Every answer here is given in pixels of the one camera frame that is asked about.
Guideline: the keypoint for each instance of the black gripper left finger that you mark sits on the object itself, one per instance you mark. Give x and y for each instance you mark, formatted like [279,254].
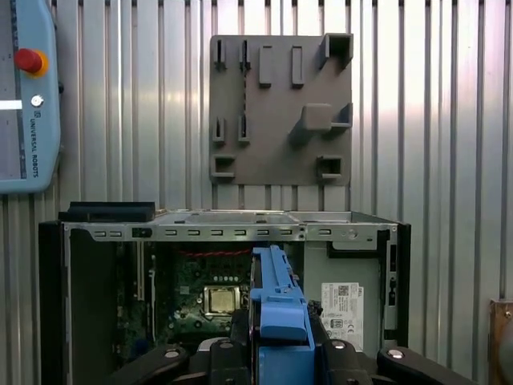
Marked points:
[224,361]

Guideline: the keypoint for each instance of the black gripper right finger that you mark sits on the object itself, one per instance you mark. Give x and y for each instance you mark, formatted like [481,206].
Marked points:
[344,361]

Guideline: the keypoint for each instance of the hard disk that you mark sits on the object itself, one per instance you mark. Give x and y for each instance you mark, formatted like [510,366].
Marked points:
[280,313]

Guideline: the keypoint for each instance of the silver CPU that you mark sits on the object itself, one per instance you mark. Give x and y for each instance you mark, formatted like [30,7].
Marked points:
[222,300]

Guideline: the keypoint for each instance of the grey power supply unit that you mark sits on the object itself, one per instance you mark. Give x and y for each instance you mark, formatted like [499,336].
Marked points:
[316,280]

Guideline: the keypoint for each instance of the green motherboard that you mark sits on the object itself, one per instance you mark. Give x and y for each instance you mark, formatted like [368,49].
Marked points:
[188,272]

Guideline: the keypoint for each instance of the black open PC case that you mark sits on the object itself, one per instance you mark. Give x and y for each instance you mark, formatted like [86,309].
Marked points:
[52,301]

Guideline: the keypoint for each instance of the grey plastic parts rack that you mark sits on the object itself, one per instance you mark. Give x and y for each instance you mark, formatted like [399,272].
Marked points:
[276,160]

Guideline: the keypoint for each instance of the pale blue teach pendant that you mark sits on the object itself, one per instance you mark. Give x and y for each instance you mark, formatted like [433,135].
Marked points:
[40,152]

